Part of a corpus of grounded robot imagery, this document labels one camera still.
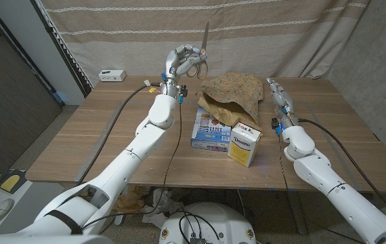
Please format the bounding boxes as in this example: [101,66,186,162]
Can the white power strip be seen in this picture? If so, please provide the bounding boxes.
[98,69,127,83]

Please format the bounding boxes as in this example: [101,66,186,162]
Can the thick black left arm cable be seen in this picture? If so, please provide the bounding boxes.
[76,83,163,186]

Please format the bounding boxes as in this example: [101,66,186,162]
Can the black torso connector cable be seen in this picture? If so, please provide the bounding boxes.
[176,209,221,244]

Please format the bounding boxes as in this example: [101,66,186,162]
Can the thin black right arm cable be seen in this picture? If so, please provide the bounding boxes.
[277,134,365,244]

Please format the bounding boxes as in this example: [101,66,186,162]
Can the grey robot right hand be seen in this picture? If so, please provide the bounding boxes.
[266,77,299,127]

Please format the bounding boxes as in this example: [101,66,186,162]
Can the beige striped curtain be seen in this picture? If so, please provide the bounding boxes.
[39,0,372,87]

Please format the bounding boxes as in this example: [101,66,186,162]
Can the crumpled brown paper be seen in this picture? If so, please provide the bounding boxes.
[116,185,149,213]

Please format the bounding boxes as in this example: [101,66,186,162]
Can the crumpled white paper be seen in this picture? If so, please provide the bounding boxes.
[141,188,184,230]

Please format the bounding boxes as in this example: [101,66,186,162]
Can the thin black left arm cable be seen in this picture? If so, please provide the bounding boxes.
[81,100,184,230]

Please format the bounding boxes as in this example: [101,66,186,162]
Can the blue white cardboard box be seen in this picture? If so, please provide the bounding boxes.
[190,105,232,153]

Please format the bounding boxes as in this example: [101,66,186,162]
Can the grey tape outline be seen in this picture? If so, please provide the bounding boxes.
[74,100,363,192]

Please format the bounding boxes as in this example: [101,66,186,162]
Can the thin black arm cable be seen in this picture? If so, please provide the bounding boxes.
[81,100,184,230]
[277,134,365,244]

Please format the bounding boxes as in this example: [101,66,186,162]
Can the white robot torso base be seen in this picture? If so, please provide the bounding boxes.
[158,202,257,244]

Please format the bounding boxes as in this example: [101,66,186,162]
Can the white yellow carton box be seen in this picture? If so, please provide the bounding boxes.
[227,121,263,168]

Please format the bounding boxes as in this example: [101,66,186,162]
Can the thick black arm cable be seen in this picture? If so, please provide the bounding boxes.
[76,83,163,186]
[297,117,386,227]

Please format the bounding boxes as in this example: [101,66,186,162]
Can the grey yellow handled scissors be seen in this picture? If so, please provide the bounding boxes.
[186,21,211,81]

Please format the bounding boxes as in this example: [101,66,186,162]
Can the grey metal table leg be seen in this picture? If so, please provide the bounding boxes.
[286,190,308,235]

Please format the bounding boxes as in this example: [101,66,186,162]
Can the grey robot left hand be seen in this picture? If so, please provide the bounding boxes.
[160,43,209,91]

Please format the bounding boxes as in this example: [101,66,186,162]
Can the black slanted frame post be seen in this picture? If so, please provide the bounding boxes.
[30,0,94,99]

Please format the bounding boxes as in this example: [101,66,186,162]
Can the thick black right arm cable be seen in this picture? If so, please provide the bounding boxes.
[297,117,386,227]

